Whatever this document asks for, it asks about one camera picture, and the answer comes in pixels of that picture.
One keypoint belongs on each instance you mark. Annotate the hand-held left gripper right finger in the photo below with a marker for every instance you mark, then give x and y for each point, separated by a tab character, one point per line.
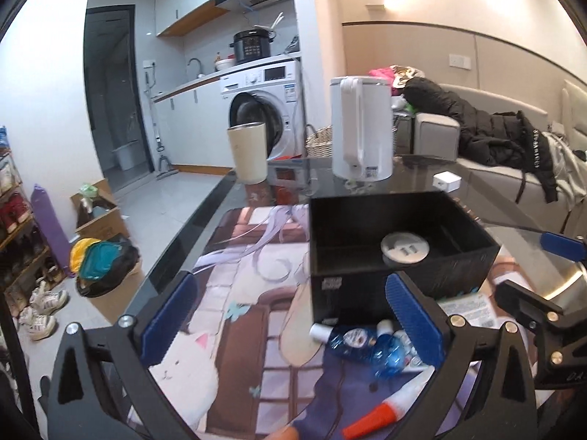
412	325

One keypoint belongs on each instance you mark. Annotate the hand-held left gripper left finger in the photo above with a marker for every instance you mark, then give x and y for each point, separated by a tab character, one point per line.
169	316

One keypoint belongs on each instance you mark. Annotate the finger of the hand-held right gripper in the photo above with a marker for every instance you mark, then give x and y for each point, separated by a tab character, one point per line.
562	243
523	300

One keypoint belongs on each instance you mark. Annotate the blue plastic bottle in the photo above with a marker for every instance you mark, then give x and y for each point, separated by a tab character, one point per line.
390	357

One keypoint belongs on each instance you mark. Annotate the blue bottle with white label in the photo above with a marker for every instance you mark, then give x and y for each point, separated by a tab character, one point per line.
353	341

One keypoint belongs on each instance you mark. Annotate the black storage box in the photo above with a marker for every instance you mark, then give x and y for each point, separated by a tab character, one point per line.
348	293

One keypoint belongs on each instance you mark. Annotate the white tube with red cap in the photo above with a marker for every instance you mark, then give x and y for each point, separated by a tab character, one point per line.
390	410

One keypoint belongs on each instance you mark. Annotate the paper leaflet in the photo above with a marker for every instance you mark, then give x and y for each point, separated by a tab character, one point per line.
472	309

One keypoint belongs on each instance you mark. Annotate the white clothing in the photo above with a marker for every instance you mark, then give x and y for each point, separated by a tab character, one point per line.
568	169

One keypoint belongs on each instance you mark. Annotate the printed desk mat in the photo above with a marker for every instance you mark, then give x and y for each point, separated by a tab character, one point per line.
238	284

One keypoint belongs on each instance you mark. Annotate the white round disc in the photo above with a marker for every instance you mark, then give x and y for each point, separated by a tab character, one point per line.
403	245

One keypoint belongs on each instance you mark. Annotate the beige sofa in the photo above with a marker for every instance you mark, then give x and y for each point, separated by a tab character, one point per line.
500	188

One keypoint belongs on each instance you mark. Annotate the teal bag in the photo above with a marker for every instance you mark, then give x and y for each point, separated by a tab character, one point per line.
101	261

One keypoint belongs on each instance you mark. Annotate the yellow bag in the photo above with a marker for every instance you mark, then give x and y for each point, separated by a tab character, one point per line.
82	252

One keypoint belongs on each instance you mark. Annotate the cardboard box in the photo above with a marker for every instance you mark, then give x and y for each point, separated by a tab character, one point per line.
103	229

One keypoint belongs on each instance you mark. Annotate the white sneaker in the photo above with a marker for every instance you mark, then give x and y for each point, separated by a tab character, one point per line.
50	300
39	325

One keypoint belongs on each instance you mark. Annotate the white cube charger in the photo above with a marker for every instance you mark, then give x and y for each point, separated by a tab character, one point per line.
447	182

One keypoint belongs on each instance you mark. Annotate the black puffer jacket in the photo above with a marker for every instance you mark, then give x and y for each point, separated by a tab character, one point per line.
481	133

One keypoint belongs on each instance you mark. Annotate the green plastic bag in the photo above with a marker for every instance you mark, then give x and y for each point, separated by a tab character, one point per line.
89	190

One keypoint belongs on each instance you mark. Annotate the purple yoga mat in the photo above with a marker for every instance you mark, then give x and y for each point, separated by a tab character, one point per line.
48	224

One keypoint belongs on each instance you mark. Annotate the mop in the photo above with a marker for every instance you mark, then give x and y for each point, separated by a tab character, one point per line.
161	156

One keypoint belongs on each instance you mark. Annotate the white bucket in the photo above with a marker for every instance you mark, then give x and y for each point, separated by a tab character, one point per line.
124	158

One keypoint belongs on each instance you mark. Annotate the shoe rack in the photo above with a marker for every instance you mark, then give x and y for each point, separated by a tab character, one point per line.
18	238

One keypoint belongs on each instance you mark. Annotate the cream tumbler cup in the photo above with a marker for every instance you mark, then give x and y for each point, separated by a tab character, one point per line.
247	156

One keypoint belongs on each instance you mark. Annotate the white kitchen counter cabinet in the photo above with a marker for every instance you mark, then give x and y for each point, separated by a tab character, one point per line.
197	119

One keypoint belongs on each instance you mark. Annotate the white electric kettle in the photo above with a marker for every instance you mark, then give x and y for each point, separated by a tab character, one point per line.
367	128

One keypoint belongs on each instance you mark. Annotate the wicker basket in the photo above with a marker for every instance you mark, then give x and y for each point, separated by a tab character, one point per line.
318	142

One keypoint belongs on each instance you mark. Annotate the printed cloth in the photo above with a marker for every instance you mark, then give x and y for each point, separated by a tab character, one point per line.
410	75

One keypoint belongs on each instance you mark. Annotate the pink clothing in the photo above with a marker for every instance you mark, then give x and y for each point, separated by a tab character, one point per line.
380	75

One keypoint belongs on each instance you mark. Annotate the kitchen faucet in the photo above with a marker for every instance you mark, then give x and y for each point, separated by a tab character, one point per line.
195	62

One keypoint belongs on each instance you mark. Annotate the white washing machine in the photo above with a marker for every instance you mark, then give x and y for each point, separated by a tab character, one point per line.
275	82

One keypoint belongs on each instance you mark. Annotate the white bowl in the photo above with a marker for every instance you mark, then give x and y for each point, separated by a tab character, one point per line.
224	64

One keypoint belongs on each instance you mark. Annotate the black pressure cooker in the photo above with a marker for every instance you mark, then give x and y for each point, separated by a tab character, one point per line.
250	48

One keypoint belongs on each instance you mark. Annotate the wall socket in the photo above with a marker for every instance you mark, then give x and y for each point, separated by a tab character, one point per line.
459	61

